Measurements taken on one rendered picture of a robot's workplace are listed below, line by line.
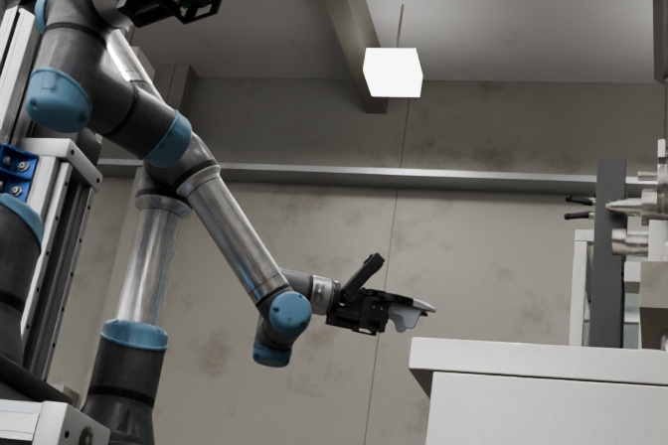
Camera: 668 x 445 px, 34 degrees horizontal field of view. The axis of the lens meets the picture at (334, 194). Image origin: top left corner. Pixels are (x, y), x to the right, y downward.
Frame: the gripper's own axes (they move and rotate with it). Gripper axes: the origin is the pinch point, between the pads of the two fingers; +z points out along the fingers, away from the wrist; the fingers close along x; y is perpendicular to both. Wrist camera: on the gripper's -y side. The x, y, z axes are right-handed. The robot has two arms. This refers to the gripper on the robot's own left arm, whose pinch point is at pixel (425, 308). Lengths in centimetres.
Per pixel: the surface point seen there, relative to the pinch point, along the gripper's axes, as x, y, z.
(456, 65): -718, -383, 192
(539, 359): 96, 23, -13
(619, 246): 66, -2, 10
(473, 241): -707, -214, 230
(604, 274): 42.1, -3.7, 18.6
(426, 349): 90, 23, -24
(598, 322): 43.0, 4.8, 18.1
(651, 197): 48, -17, 23
